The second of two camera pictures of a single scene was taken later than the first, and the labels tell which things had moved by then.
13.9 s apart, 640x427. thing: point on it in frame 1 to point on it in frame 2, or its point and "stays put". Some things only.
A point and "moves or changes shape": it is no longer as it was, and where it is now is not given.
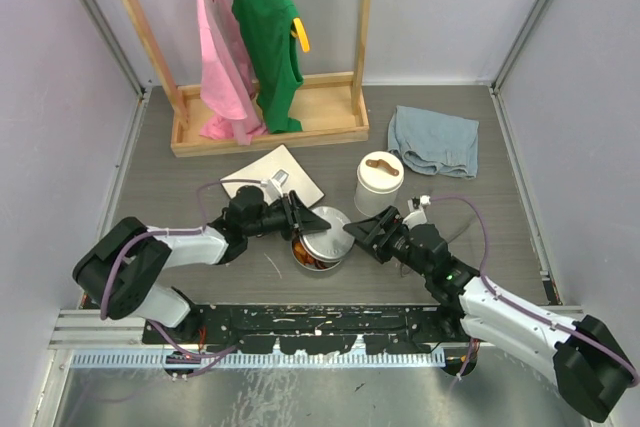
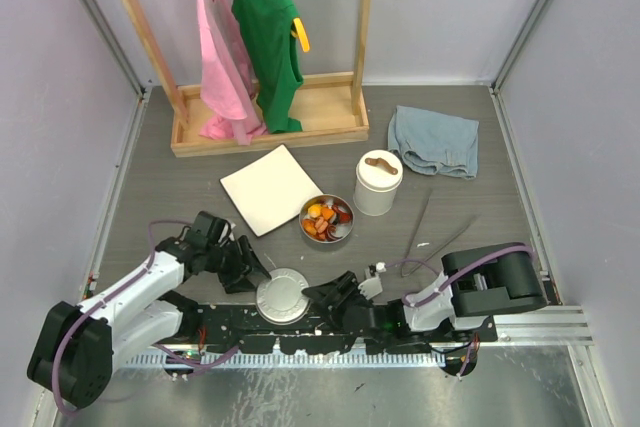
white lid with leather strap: (380, 172) stays put
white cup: (369, 204) stays put
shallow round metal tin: (331, 264) to (326, 218)
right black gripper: (366, 231) to (331, 309)
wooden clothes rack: (333, 111) stays put
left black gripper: (297, 216) to (245, 264)
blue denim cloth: (435, 142) stays put
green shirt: (266, 19) stays put
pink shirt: (227, 67) stays put
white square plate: (263, 168) stays put
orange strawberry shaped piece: (301, 252) moves or changes shape
